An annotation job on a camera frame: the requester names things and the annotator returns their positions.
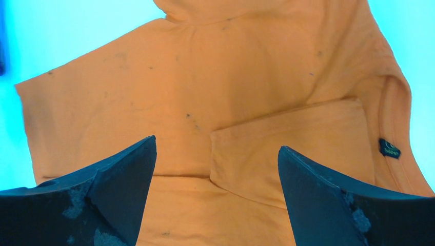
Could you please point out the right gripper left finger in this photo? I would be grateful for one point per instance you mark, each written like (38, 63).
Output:
(101, 204)

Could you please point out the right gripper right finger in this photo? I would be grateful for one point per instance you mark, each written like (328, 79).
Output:
(326, 207)

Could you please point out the orange t shirt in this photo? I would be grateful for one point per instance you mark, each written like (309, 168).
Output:
(222, 85)

